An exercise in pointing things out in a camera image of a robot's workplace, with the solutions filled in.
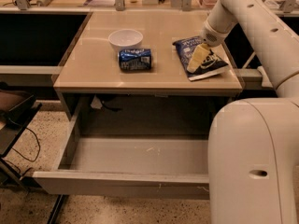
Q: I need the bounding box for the open grey drawer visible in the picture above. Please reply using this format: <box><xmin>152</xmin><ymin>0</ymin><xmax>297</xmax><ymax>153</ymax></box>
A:
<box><xmin>34</xmin><ymin>95</ymin><xmax>211</xmax><ymax>199</ymax></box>

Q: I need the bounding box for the beige top cabinet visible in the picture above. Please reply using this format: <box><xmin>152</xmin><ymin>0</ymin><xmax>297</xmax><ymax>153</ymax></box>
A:
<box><xmin>54</xmin><ymin>10</ymin><xmax>242</xmax><ymax>127</ymax></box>

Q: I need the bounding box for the black cable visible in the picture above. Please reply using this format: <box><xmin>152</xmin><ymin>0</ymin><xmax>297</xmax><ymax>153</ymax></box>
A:
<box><xmin>6</xmin><ymin>119</ymin><xmax>42</xmax><ymax>176</ymax></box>

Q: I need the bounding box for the white paper tag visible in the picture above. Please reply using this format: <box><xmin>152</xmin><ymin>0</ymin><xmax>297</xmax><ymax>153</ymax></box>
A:
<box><xmin>91</xmin><ymin>96</ymin><xmax>103</xmax><ymax>109</ymax></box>

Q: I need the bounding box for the blue chip bag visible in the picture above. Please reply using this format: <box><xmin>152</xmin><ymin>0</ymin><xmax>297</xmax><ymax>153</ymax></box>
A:
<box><xmin>173</xmin><ymin>36</ymin><xmax>229</xmax><ymax>81</ymax></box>

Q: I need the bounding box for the white bowl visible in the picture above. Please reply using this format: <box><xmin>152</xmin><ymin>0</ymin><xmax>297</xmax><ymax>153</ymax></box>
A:
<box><xmin>108</xmin><ymin>29</ymin><xmax>143</xmax><ymax>52</ymax></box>

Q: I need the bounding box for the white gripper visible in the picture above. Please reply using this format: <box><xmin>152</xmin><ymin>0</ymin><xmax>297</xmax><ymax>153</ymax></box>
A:
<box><xmin>187</xmin><ymin>21</ymin><xmax>230</xmax><ymax>74</ymax></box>

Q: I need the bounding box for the blue soda can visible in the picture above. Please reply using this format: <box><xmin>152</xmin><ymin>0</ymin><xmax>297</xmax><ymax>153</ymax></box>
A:
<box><xmin>118</xmin><ymin>49</ymin><xmax>152</xmax><ymax>71</ymax></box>

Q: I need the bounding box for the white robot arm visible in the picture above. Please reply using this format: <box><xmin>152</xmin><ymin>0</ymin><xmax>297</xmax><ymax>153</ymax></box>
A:
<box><xmin>201</xmin><ymin>0</ymin><xmax>299</xmax><ymax>224</ymax></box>

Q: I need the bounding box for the white leaning stick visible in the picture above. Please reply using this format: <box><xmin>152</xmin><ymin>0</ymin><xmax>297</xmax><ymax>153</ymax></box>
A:
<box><xmin>242</xmin><ymin>51</ymin><xmax>256</xmax><ymax>69</ymax></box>

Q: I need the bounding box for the black side cart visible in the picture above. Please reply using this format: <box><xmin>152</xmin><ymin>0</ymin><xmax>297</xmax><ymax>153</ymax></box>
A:
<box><xmin>0</xmin><ymin>82</ymin><xmax>42</xmax><ymax>191</ymax></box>

